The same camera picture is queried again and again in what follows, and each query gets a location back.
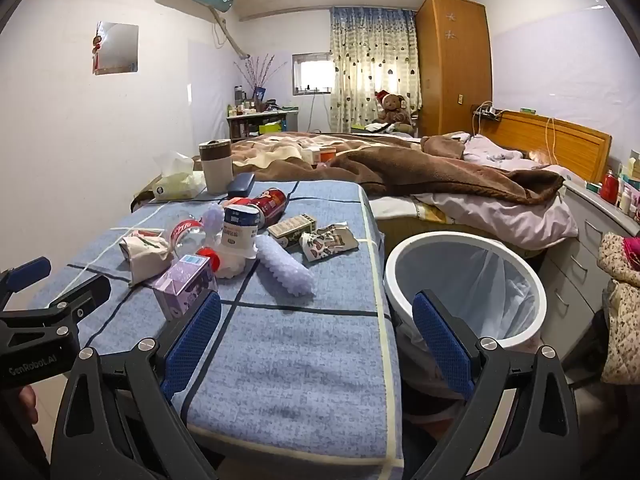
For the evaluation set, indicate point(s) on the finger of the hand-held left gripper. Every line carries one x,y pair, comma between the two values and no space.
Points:
27,274
82,302

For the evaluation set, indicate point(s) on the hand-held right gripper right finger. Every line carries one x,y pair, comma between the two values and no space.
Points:
442,345

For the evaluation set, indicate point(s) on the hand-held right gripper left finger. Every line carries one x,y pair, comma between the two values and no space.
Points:
192,345

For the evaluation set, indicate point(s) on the purple drink carton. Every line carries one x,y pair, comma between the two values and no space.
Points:
182,282

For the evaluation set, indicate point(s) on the white red packet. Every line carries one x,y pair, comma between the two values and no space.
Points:
145,255

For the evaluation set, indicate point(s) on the white round trash bin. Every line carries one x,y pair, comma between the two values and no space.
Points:
520,320

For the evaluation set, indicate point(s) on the clear plastic bottle red label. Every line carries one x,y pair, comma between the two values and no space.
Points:
187,235

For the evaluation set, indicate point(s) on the white blue paper cup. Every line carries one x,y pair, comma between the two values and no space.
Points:
240,232

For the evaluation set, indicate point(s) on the lilac bubble wrap roll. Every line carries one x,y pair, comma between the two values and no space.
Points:
285,265

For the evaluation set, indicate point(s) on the green patterned small box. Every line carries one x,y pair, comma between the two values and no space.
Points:
292,227

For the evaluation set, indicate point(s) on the patterned paper packet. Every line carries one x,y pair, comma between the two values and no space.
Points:
325,242

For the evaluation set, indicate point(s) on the red drink can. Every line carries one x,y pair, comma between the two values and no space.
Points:
270,202

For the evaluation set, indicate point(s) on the person's left hand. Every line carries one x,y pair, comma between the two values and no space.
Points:
28,402

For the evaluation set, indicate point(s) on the blue checked tablecloth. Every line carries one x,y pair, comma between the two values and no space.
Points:
300,360

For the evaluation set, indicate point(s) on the lilac quilt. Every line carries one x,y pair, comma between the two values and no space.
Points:
505,215

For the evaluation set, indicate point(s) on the dark folding chair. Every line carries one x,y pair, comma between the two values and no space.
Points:
592,350

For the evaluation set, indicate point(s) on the pale yellow tissue pack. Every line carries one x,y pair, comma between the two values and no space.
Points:
175,177

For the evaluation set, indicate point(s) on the dark blue glasses case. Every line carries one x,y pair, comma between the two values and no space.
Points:
241,185

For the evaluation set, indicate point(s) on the grey drawer dresser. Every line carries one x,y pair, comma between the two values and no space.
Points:
580,245

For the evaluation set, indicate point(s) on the brown fleece blanket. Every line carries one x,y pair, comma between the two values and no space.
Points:
425,170

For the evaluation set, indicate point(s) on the beige brown tumbler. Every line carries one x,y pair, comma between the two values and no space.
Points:
216,167

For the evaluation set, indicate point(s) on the floral quilted jacket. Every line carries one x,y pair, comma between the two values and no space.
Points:
622,320

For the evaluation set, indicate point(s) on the pink plaid cloth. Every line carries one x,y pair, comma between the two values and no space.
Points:
632,252

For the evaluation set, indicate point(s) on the orange box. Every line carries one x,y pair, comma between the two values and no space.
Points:
327,155

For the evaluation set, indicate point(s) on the red jar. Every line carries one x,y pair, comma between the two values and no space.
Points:
609,187

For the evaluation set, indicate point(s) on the cluttered side shelf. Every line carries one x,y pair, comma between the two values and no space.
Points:
260,122

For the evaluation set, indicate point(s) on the white pill bottle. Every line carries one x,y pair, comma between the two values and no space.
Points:
625,199

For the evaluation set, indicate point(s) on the wooden bed headboard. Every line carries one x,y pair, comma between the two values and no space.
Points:
565,142

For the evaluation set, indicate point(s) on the red hanging ornament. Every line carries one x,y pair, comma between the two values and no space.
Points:
96,47

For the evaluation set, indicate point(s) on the power strip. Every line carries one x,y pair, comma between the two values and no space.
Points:
487,111

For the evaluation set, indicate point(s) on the brown teddy bear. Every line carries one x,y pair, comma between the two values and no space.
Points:
392,110

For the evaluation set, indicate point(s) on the stacked medicine boxes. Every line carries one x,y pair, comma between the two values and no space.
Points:
632,165

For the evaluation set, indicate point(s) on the vase of purple branches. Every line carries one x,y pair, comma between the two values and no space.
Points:
257,72

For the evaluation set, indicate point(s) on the wooden wardrobe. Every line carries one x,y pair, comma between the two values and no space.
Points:
452,65

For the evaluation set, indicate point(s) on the heart patterned curtain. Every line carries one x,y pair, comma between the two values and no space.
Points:
372,65

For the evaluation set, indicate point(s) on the small window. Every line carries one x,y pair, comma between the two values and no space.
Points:
312,72

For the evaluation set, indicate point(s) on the wrapped air conditioner pipe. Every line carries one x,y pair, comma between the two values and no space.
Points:
227,30

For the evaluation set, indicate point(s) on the wall mirror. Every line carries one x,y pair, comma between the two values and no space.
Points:
119,47

